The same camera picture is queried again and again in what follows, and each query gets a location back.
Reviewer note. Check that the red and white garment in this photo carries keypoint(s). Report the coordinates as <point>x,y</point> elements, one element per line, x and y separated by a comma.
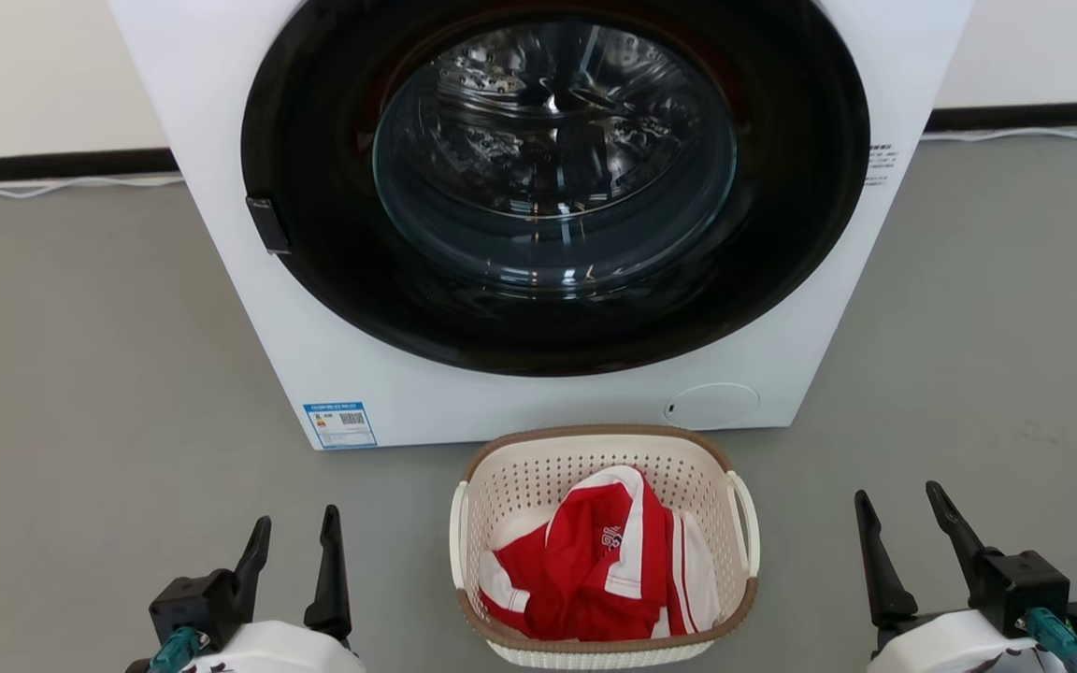
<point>585,570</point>

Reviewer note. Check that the black round washer door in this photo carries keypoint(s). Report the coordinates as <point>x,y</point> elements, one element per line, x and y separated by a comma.
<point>314,140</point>

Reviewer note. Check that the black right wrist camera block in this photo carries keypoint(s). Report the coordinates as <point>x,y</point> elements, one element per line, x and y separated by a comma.
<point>1025,584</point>

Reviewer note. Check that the small printed text sticker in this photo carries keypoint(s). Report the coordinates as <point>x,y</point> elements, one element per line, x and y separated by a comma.
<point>880,164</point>

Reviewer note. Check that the black wrist camera block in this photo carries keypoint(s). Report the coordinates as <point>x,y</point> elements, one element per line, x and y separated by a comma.
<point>191,603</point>
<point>1025,584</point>

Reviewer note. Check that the blue energy label sticker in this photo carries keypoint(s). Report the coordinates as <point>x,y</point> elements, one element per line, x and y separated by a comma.
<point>340,425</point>

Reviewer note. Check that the black left wrist camera block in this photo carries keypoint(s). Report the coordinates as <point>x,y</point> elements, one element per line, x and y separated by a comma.
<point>191,603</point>

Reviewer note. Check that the round white filter cover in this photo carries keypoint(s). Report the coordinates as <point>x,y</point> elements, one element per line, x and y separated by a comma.
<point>711,407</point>

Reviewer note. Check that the steel washer drum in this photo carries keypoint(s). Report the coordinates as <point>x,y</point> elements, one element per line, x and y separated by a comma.
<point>548,121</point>

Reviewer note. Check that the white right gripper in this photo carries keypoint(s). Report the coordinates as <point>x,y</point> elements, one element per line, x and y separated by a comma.
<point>950,656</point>

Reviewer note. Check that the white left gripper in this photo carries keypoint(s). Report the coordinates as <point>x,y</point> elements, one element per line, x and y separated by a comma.
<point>286,652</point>

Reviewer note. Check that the white front-load washing machine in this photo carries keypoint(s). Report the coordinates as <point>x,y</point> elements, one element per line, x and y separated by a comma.
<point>501,404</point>

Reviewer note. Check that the cream perforated laundry basket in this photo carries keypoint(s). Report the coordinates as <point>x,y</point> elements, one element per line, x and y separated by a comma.
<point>538,467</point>

